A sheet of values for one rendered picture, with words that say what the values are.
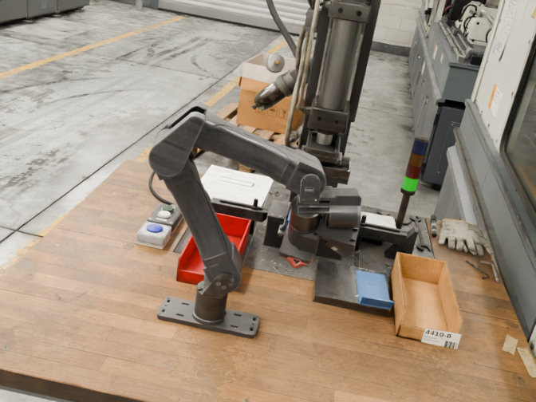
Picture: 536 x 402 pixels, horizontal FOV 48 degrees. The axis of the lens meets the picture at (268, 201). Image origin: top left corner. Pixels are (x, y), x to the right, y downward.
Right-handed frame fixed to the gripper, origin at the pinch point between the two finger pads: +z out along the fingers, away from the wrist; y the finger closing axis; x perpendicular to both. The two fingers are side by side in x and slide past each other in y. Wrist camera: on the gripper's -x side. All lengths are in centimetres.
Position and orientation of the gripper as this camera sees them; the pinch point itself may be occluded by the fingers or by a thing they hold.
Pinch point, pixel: (297, 258)
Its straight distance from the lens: 127.2
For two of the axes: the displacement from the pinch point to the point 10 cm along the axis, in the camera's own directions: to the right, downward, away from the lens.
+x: -9.5, -2.7, 1.4
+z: -0.5, 5.8, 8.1
